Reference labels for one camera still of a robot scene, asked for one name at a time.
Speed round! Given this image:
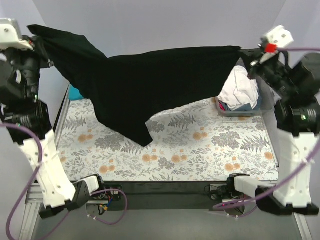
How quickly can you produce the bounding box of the black t shirt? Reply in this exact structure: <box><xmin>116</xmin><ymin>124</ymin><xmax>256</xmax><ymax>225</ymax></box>
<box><xmin>28</xmin><ymin>24</ymin><xmax>240</xmax><ymax>147</ymax></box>

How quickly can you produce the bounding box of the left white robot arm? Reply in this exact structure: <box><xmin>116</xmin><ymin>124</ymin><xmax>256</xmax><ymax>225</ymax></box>
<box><xmin>0</xmin><ymin>35</ymin><xmax>107</xmax><ymax>219</ymax></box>

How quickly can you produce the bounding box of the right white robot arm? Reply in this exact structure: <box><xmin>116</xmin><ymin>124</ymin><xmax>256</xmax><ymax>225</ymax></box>
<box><xmin>226</xmin><ymin>49</ymin><xmax>320</xmax><ymax>216</ymax></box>

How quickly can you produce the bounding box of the clear plastic bin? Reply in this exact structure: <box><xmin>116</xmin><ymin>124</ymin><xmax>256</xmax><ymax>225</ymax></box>
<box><xmin>215</xmin><ymin>59</ymin><xmax>275</xmax><ymax>117</ymax></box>

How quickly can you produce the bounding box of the white t shirt in bin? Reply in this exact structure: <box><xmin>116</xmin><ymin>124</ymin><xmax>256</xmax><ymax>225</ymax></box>
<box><xmin>217</xmin><ymin>65</ymin><xmax>260</xmax><ymax>111</ymax></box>

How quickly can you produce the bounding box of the folded teal t shirt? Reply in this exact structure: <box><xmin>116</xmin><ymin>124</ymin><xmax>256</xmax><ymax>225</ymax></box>
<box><xmin>68</xmin><ymin>85</ymin><xmax>84</xmax><ymax>101</ymax></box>

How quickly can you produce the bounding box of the floral patterned table mat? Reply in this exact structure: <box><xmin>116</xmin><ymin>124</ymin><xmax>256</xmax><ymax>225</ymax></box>
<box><xmin>57</xmin><ymin>99</ymin><xmax>278</xmax><ymax>182</ymax></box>

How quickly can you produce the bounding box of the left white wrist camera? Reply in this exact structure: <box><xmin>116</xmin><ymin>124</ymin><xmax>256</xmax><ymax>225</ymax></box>
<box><xmin>0</xmin><ymin>18</ymin><xmax>34</xmax><ymax>51</ymax></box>

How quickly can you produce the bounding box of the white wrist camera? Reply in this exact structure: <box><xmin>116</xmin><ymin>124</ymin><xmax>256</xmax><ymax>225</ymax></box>
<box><xmin>0</xmin><ymin>18</ymin><xmax>34</xmax><ymax>51</ymax></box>
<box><xmin>250</xmin><ymin>25</ymin><xmax>294</xmax><ymax>67</ymax></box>

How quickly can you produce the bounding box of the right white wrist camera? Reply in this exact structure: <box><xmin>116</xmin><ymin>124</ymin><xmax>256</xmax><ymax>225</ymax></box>
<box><xmin>250</xmin><ymin>25</ymin><xmax>294</xmax><ymax>67</ymax></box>

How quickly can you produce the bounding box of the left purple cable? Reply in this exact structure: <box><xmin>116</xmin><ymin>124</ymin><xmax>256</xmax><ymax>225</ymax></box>
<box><xmin>0</xmin><ymin>122</ymin><xmax>130</xmax><ymax>236</ymax></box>

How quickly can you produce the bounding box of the aluminium frame rail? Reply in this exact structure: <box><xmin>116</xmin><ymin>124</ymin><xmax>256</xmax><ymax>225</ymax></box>
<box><xmin>20</xmin><ymin>183</ymin><xmax>312</xmax><ymax>240</ymax></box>

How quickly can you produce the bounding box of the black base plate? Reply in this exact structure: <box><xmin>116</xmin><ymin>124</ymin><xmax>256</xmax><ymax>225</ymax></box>
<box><xmin>104</xmin><ymin>181</ymin><xmax>231</xmax><ymax>211</ymax></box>

